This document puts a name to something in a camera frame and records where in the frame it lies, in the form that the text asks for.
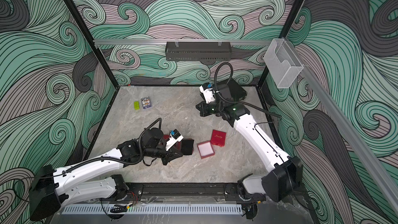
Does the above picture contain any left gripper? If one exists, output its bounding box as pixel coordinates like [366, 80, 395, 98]
[143, 144, 184, 166]

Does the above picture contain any red jewelry box base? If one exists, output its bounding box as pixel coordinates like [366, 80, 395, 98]
[197, 141, 215, 159]

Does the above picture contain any red jewelry box lid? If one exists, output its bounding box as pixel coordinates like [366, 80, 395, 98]
[210, 130, 227, 147]

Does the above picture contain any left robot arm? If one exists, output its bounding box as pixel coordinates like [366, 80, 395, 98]
[29, 118, 183, 222]

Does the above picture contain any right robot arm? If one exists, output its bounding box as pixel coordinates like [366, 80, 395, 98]
[196, 62, 303, 202]

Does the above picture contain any black flat case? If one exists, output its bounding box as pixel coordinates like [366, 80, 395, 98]
[216, 79, 247, 102]

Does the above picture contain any small card pack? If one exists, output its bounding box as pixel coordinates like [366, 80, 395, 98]
[141, 96, 152, 109]

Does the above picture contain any green small block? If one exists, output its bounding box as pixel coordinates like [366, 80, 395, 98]
[134, 101, 140, 111]

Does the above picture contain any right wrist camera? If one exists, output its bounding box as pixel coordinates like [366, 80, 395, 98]
[200, 83, 215, 104]

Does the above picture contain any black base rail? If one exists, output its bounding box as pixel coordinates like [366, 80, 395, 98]
[118, 181, 308, 203]

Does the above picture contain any white slotted cable duct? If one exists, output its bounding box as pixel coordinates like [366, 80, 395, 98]
[61, 204, 243, 215]

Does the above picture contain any black wall tray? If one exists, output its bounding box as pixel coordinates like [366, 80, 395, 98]
[165, 42, 232, 63]

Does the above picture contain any aluminium wall rail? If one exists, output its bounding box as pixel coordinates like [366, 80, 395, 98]
[93, 38, 272, 46]

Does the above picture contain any clear acrylic wall holder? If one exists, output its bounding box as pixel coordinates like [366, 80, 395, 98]
[264, 38, 303, 89]

